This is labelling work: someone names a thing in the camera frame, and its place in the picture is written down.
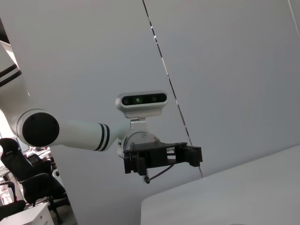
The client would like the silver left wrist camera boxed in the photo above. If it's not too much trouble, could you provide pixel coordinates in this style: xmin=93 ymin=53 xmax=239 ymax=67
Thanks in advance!
xmin=114 ymin=90 xmax=168 ymax=132

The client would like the white drawer cabinet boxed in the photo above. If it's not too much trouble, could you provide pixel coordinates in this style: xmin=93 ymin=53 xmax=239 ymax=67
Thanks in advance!
xmin=0 ymin=202 xmax=55 ymax=225

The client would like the black office chair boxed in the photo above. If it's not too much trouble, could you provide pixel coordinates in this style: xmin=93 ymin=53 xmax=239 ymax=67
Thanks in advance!
xmin=0 ymin=137 xmax=69 ymax=225

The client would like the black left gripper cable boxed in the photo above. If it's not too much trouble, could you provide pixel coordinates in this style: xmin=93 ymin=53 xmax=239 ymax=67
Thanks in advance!
xmin=141 ymin=163 xmax=177 ymax=185

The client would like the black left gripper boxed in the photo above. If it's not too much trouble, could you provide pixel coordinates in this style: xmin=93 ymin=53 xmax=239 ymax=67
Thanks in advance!
xmin=123 ymin=141 xmax=203 ymax=177

